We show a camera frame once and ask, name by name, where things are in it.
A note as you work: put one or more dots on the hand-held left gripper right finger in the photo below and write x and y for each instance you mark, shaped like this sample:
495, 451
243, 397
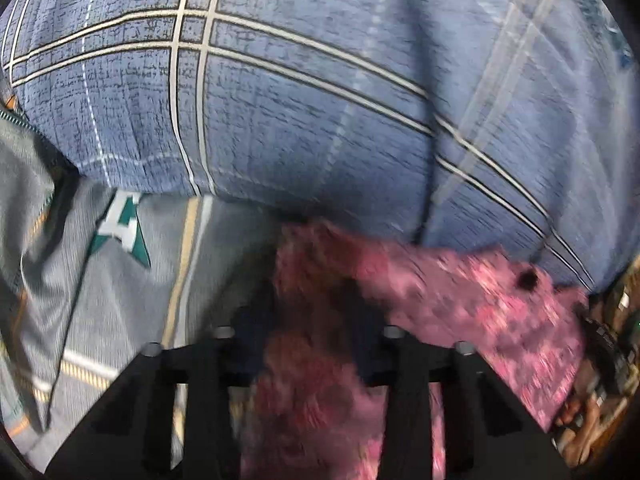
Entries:
372, 350

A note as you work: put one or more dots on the grey printed bed sheet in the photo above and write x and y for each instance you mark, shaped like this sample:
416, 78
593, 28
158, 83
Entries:
90, 280

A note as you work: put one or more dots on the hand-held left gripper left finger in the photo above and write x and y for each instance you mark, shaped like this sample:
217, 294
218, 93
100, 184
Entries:
245, 345

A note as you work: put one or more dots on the blue plaid pillow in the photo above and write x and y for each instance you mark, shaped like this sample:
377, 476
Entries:
310, 95

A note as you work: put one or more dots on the person's right hand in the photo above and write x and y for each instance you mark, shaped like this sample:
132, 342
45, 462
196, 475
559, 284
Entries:
585, 430

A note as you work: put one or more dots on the pink floral shirt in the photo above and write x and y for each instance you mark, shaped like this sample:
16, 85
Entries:
450, 300

